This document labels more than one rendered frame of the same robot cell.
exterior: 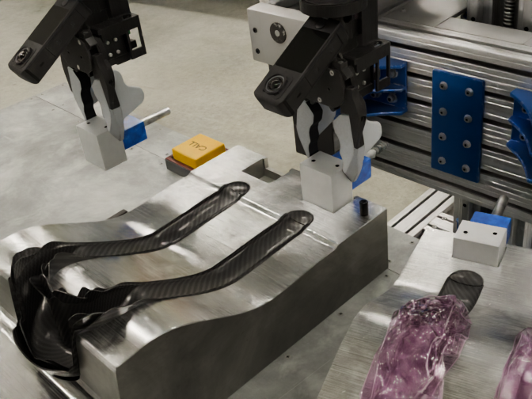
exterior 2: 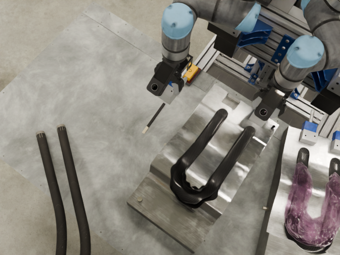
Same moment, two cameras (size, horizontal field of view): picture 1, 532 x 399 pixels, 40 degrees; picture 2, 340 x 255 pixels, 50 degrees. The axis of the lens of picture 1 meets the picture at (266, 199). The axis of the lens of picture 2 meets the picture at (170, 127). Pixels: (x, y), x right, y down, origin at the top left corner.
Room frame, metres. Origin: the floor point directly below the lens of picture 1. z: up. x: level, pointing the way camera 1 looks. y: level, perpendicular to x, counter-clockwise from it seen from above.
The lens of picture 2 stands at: (0.35, 0.37, 2.01)
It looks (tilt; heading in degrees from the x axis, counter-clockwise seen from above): 68 degrees down; 340
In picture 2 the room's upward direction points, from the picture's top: 6 degrees clockwise
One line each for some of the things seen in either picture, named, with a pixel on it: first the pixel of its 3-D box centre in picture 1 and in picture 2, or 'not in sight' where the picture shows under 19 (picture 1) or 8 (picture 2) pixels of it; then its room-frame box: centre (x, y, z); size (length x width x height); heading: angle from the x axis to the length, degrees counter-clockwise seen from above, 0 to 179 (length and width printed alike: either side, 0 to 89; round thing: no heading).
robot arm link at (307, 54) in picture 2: not in sight; (302, 58); (0.75, -0.10, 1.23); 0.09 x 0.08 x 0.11; 87
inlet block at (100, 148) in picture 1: (131, 128); (175, 83); (0.90, 0.17, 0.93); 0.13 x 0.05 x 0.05; 130
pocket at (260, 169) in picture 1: (268, 181); (230, 103); (0.81, -0.01, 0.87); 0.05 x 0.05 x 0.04; 40
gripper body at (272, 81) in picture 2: (340, 46); (281, 86); (0.75, -0.10, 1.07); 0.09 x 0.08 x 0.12; 130
